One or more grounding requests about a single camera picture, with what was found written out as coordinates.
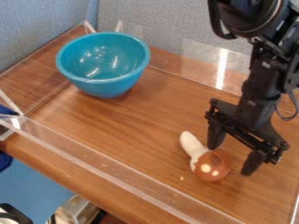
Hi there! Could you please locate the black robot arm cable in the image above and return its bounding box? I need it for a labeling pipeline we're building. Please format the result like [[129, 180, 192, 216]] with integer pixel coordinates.
[[274, 90, 299, 122]]

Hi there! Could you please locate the clear acrylic front barrier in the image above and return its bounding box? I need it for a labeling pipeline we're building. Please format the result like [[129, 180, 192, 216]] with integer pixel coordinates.
[[0, 90, 244, 224]]

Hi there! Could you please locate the clear acrylic barrier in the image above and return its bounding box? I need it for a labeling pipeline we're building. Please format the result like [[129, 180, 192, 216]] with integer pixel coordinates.
[[82, 20, 299, 116], [0, 90, 244, 224]]

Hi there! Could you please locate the brown and white toy mushroom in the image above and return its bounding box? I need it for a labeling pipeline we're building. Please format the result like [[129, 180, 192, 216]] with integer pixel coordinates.
[[180, 131, 230, 182]]

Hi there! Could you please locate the black white device corner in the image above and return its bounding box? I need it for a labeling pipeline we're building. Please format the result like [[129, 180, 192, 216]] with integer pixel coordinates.
[[0, 203, 33, 224]]

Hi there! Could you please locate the clear acrylic back barrier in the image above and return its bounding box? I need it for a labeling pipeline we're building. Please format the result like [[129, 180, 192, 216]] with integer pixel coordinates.
[[82, 20, 299, 116]]

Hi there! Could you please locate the metal frame under table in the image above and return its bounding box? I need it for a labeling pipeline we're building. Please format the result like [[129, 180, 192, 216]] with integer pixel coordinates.
[[45, 195, 98, 224]]

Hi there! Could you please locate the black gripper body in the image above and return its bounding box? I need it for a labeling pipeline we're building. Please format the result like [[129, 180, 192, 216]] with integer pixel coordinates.
[[205, 89, 288, 164]]

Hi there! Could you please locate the blue plastic bowl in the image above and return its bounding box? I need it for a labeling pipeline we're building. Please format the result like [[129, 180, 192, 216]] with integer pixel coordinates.
[[56, 32, 150, 98]]

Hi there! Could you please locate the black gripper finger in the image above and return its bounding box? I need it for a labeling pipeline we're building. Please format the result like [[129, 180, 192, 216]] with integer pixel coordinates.
[[206, 120, 226, 150], [240, 150, 266, 177]]

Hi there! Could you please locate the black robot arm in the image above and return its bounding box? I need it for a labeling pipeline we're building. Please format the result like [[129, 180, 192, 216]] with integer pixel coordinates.
[[205, 0, 299, 176]]

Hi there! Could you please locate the blue cloth at edge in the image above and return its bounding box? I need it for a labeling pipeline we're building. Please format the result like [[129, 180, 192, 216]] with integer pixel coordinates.
[[0, 104, 18, 172]]

